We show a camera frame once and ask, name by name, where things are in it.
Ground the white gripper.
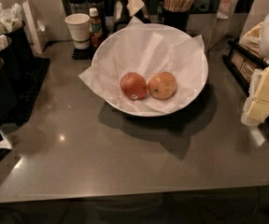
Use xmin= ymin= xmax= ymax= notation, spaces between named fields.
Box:
xmin=239 ymin=14 xmax=269 ymax=126

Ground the yellow-red apple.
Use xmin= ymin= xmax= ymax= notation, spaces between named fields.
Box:
xmin=148 ymin=72 xmax=177 ymax=100

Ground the white bowl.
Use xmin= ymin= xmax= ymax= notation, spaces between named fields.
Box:
xmin=91 ymin=22 xmax=209 ymax=118

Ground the red apple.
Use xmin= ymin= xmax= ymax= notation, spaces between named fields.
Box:
xmin=120 ymin=72 xmax=147 ymax=100

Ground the black tea bag rack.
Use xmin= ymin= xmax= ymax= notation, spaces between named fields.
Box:
xmin=221 ymin=36 xmax=269 ymax=138

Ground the black cup of wooden stirrers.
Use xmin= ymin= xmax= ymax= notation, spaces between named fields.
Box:
xmin=163 ymin=0 xmax=194 ymax=31

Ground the white paper liner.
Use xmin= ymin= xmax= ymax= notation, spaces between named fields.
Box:
xmin=78 ymin=16 xmax=206 ymax=115

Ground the small brown sauce bottle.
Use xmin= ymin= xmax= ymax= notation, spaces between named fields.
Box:
xmin=89 ymin=7 xmax=104 ymax=49

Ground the black coaster mat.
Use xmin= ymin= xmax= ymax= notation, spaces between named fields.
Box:
xmin=72 ymin=49 xmax=94 ymax=60

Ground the dark shaker right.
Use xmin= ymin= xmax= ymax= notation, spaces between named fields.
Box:
xmin=87 ymin=0 xmax=107 ymax=35

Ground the white paper cup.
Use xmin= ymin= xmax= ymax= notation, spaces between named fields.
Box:
xmin=64 ymin=13 xmax=91 ymax=49

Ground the white napkin dispenser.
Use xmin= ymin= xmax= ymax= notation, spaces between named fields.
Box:
xmin=21 ymin=0 xmax=46 ymax=54

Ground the black rubber mat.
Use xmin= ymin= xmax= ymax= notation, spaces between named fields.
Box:
xmin=4 ymin=57 xmax=50 ymax=126

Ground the black cutlery holder back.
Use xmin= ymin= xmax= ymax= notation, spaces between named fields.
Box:
xmin=0 ymin=0 xmax=35 ymax=67

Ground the black cutlery holder middle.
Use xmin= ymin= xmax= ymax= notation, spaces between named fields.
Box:
xmin=0 ymin=34 xmax=21 ymax=82

